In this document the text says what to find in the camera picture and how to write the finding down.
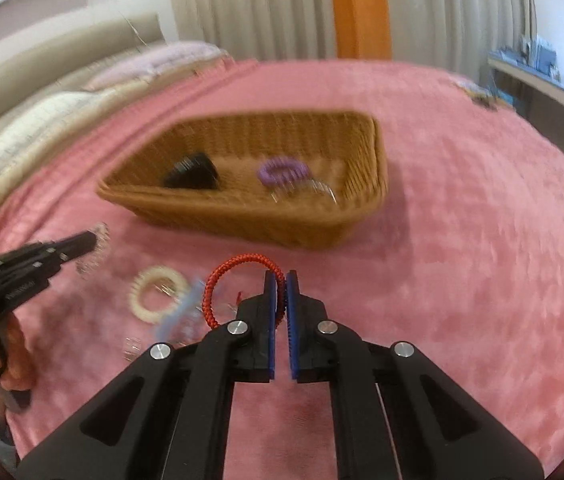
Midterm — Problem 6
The grey desk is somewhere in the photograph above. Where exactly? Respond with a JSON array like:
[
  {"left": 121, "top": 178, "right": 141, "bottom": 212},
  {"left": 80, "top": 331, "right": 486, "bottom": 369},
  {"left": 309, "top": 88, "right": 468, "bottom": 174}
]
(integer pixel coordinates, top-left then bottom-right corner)
[{"left": 487, "top": 50, "right": 564, "bottom": 128}]

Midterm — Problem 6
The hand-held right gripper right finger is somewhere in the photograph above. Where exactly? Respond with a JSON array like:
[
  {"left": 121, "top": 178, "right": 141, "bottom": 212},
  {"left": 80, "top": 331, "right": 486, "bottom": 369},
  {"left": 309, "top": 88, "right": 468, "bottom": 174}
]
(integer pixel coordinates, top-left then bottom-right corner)
[{"left": 286, "top": 270, "right": 547, "bottom": 480}]

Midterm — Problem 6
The orange curtain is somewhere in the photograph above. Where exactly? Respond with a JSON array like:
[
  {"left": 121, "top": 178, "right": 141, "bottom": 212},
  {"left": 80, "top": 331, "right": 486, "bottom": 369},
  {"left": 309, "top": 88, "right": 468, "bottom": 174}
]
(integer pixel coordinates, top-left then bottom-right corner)
[{"left": 328, "top": 0, "right": 393, "bottom": 60}]

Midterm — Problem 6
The lavender pillow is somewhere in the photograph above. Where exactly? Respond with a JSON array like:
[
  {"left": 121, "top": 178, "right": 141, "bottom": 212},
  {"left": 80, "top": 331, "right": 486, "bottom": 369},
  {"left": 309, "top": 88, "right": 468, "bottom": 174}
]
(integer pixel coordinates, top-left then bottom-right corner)
[{"left": 84, "top": 41, "right": 229, "bottom": 92}]

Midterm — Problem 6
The black hair accessory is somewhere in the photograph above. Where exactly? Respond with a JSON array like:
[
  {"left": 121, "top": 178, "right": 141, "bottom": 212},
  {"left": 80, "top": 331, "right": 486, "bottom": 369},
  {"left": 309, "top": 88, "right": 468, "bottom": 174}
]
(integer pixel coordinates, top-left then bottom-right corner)
[{"left": 162, "top": 152, "right": 221, "bottom": 192}]

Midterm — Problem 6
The beige headboard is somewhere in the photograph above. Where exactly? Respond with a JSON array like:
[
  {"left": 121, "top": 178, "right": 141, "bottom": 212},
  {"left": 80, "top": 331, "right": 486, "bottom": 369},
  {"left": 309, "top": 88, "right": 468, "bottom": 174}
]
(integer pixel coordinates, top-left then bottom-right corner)
[{"left": 0, "top": 12, "right": 163, "bottom": 153}]

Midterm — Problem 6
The cream spiral hair tie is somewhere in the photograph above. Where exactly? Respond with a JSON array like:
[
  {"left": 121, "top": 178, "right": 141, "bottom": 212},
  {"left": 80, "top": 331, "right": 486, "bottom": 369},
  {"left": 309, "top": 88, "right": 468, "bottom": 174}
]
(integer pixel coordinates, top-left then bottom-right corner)
[{"left": 129, "top": 266, "right": 187, "bottom": 322}]

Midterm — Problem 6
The white curtain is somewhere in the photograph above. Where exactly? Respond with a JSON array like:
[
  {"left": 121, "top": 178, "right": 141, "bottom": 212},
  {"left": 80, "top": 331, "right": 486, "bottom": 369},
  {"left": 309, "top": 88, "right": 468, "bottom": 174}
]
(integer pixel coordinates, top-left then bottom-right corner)
[{"left": 164, "top": 0, "right": 537, "bottom": 62}]

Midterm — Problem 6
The clear crystal bracelet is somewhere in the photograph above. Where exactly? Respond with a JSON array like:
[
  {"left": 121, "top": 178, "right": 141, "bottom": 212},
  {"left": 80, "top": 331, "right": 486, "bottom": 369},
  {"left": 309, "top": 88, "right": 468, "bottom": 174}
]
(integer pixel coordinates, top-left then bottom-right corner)
[{"left": 76, "top": 221, "right": 112, "bottom": 276}]

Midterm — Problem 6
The white quilted pillow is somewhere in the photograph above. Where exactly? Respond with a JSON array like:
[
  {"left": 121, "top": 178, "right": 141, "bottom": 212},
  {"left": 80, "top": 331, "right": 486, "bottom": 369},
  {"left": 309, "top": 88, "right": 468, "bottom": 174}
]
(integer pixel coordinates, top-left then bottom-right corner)
[{"left": 0, "top": 91, "right": 115, "bottom": 213}]

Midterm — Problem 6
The pink blanket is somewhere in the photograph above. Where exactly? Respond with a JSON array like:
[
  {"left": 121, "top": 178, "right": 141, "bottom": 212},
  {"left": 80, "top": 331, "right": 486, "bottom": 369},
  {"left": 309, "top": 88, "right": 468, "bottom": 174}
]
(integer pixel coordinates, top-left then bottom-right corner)
[{"left": 0, "top": 59, "right": 564, "bottom": 480}]

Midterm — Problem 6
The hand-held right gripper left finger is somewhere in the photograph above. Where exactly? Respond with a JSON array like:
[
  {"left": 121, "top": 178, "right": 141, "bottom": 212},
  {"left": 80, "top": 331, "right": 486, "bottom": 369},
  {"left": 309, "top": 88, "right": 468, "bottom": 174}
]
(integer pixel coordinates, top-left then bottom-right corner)
[{"left": 16, "top": 269, "right": 283, "bottom": 480}]

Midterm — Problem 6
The brown wicker basket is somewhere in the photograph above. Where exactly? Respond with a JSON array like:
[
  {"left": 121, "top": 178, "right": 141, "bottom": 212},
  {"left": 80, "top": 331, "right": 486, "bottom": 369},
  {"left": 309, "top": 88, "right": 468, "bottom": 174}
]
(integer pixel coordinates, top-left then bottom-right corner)
[{"left": 96, "top": 111, "right": 389, "bottom": 251}]

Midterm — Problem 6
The purple spiral hair tie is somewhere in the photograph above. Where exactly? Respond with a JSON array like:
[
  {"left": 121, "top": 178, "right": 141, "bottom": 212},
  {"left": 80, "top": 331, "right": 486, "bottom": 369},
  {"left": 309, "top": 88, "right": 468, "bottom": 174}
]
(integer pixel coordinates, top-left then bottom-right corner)
[{"left": 258, "top": 157, "right": 311, "bottom": 187}]

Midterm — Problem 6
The red braided bracelet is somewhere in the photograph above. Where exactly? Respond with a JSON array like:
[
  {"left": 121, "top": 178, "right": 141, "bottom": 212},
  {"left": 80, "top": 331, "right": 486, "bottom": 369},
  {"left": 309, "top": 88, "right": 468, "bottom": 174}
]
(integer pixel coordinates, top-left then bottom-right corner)
[{"left": 203, "top": 254, "right": 279, "bottom": 332}]

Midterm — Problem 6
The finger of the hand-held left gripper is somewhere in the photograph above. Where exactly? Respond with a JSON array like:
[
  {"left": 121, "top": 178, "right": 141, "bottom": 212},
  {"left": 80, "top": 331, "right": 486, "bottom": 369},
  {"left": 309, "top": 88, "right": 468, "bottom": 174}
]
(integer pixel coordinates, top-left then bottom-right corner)
[
  {"left": 0, "top": 232, "right": 98, "bottom": 280},
  {"left": 0, "top": 248, "right": 97, "bottom": 309}
]

